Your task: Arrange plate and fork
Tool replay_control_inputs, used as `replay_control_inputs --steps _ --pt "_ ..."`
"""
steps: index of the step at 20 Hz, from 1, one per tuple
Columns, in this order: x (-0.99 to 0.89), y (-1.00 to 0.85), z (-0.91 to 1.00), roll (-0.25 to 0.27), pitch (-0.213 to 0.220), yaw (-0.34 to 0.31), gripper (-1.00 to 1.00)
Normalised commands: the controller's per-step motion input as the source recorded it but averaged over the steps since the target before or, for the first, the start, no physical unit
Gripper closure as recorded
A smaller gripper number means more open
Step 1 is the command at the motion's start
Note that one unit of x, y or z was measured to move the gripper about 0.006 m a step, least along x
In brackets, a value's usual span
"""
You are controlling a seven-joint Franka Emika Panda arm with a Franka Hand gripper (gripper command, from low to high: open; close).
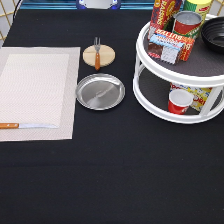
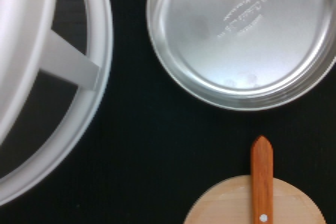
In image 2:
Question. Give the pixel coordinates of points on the silver metal plate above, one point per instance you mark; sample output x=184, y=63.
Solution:
x=244, y=53

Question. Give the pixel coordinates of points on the wooden-handled fork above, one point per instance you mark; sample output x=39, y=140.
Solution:
x=261, y=175

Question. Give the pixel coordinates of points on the round wooden coaster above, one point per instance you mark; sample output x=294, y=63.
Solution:
x=225, y=205

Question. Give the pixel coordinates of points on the white two-tier turntable rack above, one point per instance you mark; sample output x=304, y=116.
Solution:
x=34, y=50

